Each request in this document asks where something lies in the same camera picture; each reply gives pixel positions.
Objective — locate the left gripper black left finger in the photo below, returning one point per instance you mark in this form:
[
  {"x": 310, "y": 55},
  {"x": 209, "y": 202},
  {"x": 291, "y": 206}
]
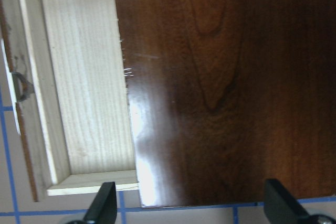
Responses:
[{"x": 103, "y": 209}]

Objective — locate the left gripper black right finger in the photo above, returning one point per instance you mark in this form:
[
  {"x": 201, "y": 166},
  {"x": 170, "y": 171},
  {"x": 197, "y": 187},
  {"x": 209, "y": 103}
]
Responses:
[{"x": 281, "y": 207}]

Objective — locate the wooden drawer with white handle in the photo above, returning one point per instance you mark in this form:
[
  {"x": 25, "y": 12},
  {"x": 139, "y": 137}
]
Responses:
[{"x": 69, "y": 93}]

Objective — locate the dark wooden drawer box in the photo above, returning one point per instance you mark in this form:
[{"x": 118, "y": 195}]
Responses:
[{"x": 224, "y": 94}]

